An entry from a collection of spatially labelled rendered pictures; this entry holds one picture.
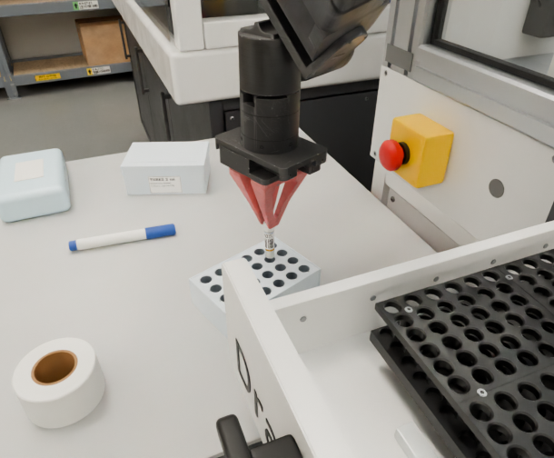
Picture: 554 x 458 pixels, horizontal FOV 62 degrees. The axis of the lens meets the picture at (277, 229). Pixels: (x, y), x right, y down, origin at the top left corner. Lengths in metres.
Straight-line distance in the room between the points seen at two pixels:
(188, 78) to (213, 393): 0.66
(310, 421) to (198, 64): 0.81
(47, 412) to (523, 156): 0.51
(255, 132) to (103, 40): 3.47
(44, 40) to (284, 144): 3.91
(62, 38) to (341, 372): 4.06
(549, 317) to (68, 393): 0.38
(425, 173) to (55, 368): 0.46
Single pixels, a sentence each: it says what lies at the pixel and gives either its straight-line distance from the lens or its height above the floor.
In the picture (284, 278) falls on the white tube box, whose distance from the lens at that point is 0.51.
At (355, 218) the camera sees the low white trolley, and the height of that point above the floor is 0.76.
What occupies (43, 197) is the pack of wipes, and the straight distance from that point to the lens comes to 0.74.
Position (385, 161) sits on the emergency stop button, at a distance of 0.60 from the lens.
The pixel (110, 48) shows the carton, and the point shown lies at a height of 0.25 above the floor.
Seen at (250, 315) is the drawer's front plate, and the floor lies 0.93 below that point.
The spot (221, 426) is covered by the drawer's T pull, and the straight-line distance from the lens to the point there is 0.26.
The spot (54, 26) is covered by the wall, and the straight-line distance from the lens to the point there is 4.28.
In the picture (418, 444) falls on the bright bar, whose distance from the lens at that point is 0.34.
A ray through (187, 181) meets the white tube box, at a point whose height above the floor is 0.78.
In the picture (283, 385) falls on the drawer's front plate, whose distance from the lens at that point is 0.26.
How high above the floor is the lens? 1.14
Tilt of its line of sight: 35 degrees down
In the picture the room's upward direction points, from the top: straight up
